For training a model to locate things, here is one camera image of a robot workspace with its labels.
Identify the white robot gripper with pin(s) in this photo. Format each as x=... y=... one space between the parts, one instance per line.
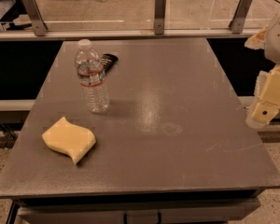
x=278 y=39

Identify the left metal bracket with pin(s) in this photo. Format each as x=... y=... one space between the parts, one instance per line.
x=38 y=25

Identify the small black comb object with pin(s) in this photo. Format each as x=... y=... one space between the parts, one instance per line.
x=108 y=60

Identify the metal window rail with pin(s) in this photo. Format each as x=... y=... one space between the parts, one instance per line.
x=122 y=34

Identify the metal bracket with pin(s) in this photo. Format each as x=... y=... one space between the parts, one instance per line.
x=238 y=21
x=38 y=25
x=159 y=16

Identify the cabinet under table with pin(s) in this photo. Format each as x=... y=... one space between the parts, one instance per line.
x=211 y=207

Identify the yellow wavy sponge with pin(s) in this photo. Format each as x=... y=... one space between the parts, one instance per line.
x=69 y=139

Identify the right metal bracket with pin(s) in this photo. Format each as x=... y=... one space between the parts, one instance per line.
x=238 y=21

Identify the clear plastic water bottle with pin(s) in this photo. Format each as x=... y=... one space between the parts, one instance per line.
x=91 y=76

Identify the middle metal bracket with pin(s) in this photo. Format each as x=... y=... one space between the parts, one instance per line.
x=159 y=16

